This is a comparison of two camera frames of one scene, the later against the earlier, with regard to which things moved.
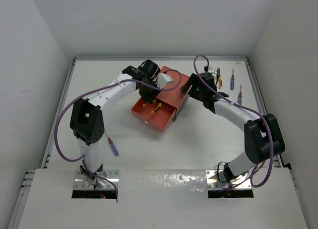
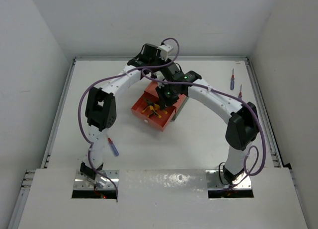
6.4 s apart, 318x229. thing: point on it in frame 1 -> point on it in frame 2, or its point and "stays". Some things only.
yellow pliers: [156, 109] -> [151, 108]
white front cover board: [161, 199] stays
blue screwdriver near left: [113, 146] stays
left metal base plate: [80, 183] stays
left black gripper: [149, 98] -> [162, 61]
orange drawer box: [161, 113] stays
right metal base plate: [215, 179] stays
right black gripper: [192, 80] -> [166, 102]
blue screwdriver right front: [239, 99] stays
